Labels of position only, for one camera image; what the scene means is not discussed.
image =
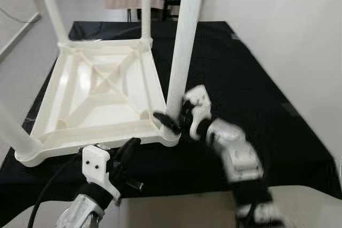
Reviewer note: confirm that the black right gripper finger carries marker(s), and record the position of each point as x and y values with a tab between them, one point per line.
167	123

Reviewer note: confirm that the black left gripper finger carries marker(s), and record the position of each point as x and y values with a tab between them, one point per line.
134	153
125	151

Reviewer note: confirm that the white plastic children table top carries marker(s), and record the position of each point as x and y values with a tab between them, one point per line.
101	116

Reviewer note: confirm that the white plastic table leg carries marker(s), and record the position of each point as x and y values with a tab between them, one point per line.
18	132
146	6
187	30
51	9

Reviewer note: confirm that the black table cloth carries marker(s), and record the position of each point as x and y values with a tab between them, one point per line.
251	105

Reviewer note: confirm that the grey tape strip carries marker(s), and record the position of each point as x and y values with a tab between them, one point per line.
235	37
289	109

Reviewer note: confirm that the black stool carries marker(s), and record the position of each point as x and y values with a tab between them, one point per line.
170	9

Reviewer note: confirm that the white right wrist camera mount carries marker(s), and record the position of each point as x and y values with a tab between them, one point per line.
199	100

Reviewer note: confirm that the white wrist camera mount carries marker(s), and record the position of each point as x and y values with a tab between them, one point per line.
199	100
98	164

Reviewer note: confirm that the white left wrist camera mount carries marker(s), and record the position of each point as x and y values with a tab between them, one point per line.
98	164

